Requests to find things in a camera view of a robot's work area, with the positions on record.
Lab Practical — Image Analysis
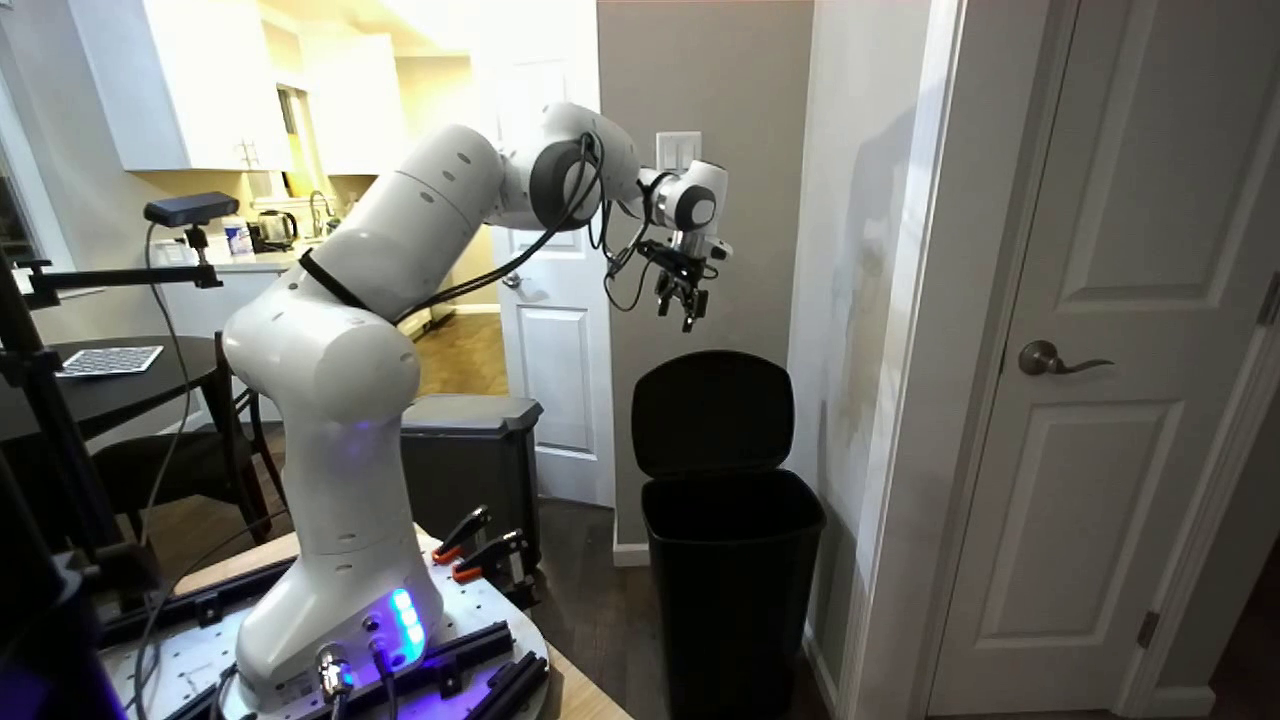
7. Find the white light switch plate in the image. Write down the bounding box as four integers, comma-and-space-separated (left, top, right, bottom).
652, 123, 706, 178

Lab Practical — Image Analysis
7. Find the black camera on stand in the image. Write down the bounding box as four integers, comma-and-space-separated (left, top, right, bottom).
139, 190, 245, 233

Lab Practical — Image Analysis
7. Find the small picture frame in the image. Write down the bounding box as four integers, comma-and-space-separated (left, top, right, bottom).
214, 216, 261, 266

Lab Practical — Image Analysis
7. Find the grey metal base plate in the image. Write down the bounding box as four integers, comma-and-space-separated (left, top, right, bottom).
93, 563, 558, 720

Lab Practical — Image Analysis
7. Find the round black table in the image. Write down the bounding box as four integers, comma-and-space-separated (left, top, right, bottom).
0, 331, 288, 548

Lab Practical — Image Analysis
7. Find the black tripod stand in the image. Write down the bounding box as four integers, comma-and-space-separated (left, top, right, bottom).
0, 216, 229, 633

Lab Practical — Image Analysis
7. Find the dark kettle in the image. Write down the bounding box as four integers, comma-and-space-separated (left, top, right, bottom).
245, 203, 304, 255

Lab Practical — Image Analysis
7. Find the black base mounting clamp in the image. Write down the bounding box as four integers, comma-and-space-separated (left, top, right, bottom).
391, 615, 519, 700
459, 648, 555, 720

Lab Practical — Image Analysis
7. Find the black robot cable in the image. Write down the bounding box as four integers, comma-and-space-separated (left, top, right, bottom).
293, 127, 657, 329

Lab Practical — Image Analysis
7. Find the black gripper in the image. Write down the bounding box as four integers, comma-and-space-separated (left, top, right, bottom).
631, 233, 731, 335

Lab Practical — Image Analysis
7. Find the black dust bin body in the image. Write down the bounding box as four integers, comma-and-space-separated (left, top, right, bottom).
639, 463, 828, 720

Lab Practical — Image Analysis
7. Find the black orange bar clamp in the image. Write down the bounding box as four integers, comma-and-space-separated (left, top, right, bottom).
426, 501, 497, 563
446, 525, 540, 594

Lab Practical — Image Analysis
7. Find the large white wall cabinet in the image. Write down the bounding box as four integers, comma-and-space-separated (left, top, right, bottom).
63, 0, 293, 178

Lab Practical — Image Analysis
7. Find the grey tablet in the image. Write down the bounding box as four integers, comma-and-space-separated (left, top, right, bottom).
56, 342, 166, 379

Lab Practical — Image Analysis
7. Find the small white wall cabinet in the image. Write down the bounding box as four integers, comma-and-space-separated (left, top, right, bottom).
295, 23, 412, 181

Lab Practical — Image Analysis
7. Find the panel door with lever handle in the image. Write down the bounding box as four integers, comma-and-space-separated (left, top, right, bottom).
923, 0, 1280, 720

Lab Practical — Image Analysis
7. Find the black dust bin lid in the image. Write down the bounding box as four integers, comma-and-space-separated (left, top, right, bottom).
628, 347, 800, 483

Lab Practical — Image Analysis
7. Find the white panel door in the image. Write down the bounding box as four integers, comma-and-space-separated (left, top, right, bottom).
497, 221, 618, 513

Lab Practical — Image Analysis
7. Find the grey lidded trash can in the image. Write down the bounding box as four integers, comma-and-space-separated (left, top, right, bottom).
394, 387, 548, 571

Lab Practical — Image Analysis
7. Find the black chair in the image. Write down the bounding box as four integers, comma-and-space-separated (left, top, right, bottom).
83, 383, 293, 548

